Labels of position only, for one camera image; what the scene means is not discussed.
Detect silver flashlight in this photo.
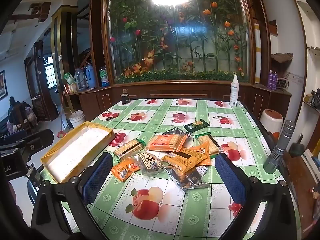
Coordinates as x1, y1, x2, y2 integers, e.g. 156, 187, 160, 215
263, 120, 297, 174

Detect white black candy packet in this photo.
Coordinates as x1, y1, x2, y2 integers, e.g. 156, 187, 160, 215
136, 152, 167, 176

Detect white and yellow scroll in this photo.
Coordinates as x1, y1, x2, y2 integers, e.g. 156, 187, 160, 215
253, 23, 262, 85

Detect orange cracker packet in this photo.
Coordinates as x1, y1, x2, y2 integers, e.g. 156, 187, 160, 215
146, 134, 192, 153

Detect clear cracker packet green ends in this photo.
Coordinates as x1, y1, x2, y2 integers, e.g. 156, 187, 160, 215
113, 139, 147, 160
195, 134, 224, 158

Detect white spray bottle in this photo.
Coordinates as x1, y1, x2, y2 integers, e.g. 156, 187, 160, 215
229, 75, 240, 107

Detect wooden dining chair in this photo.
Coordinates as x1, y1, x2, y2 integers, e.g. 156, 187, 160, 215
14, 102, 38, 133

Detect yellow cardboard box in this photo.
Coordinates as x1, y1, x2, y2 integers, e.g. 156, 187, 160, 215
40, 121, 115, 183

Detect dark green snack packet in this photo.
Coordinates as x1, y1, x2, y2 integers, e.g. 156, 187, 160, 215
184, 120, 210, 132

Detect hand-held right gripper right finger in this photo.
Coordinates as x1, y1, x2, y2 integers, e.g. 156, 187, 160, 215
214, 152, 298, 240

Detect brown and silver foil packet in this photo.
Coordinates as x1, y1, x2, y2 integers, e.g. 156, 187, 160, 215
165, 166, 211, 193

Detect white plastic bucket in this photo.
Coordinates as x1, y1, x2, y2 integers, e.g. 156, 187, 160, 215
69, 109, 86, 129

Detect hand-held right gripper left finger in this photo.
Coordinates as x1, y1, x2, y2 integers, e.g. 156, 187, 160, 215
30, 152, 114, 240

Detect artificial flower glass display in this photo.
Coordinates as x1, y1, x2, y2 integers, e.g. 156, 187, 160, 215
101, 0, 253, 84

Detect barred window door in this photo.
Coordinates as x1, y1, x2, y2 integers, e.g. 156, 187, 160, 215
43, 56, 56, 90

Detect white and orange stool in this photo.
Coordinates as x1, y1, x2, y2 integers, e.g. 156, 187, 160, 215
259, 109, 284, 140

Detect green and white bag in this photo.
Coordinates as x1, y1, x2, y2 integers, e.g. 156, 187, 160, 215
64, 72, 75, 86

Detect yellow biscuit packet black stripe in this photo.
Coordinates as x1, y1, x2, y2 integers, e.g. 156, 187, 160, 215
161, 148, 208, 173

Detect small orange snack packet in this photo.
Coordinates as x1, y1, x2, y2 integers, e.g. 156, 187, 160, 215
111, 156, 142, 182

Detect green fruit-print tablecloth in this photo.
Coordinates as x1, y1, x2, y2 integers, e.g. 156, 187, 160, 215
40, 98, 302, 240

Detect blue thermos flask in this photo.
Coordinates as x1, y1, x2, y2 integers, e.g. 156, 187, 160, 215
85, 64, 97, 88

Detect grey thermos flask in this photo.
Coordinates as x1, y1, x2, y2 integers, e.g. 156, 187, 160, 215
74, 67, 87, 90

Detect red broom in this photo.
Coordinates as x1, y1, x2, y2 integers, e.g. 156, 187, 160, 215
57, 90, 72, 138

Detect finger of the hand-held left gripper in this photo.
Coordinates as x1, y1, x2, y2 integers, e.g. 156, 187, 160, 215
26, 164, 43, 189
0, 129, 55, 155

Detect framed wall painting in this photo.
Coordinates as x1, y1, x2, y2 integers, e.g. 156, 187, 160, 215
0, 70, 8, 102

